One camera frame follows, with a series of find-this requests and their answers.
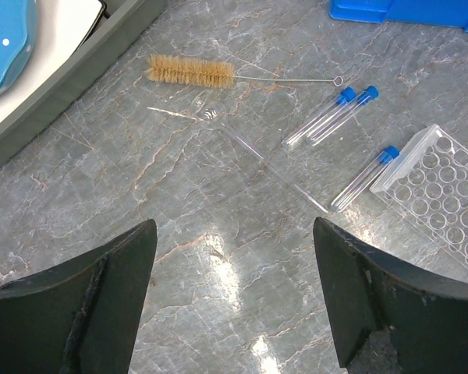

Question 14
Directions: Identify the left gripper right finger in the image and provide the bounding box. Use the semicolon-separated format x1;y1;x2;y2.
313;217;468;373

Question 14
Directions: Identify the tan bottle brush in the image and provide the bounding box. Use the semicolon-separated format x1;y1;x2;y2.
145;55;344;89

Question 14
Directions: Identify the white square plate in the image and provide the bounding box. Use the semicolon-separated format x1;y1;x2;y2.
0;1;108;122

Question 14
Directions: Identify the blue compartment bin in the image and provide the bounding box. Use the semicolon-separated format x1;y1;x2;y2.
329;0;468;33

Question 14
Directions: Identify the grey serving tray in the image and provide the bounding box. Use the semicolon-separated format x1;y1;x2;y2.
0;0;168;167

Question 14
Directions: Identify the clear glass pipette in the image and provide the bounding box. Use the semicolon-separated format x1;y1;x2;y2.
146;99;331;214

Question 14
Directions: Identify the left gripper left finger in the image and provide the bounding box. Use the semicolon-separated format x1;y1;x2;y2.
0;219;157;373

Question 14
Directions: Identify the clear test tube rack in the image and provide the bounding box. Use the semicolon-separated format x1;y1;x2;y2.
370;125;468;269

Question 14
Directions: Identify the blue cap test tube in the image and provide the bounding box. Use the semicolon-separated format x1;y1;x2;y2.
330;146;400;213
307;86;379;146
282;86;356;147

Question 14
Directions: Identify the blue polka dot plate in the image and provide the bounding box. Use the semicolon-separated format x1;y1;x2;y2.
0;0;37;95

